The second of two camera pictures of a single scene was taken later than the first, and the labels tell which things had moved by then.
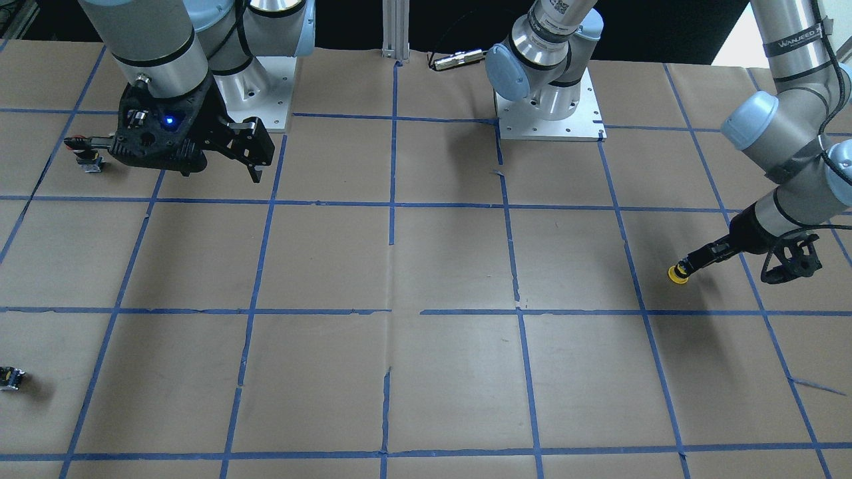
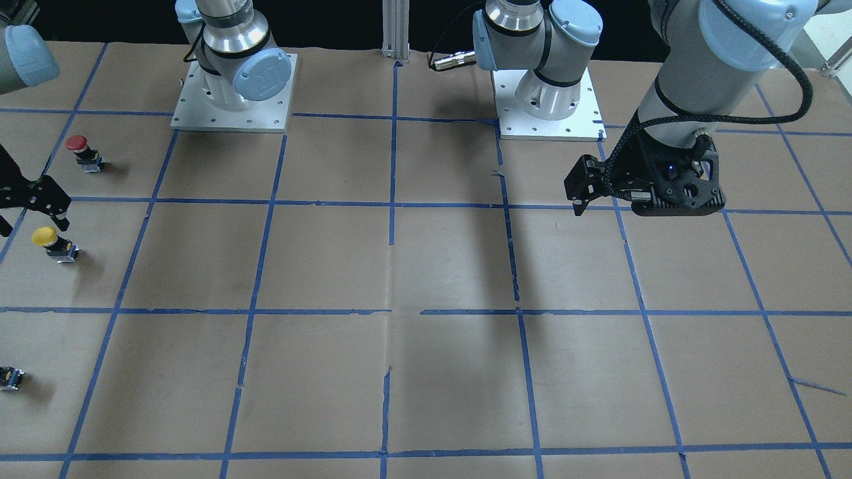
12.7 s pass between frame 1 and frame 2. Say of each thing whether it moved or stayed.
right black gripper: moved
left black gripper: moved
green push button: stayed
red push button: stayed
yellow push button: moved
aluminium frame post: stayed
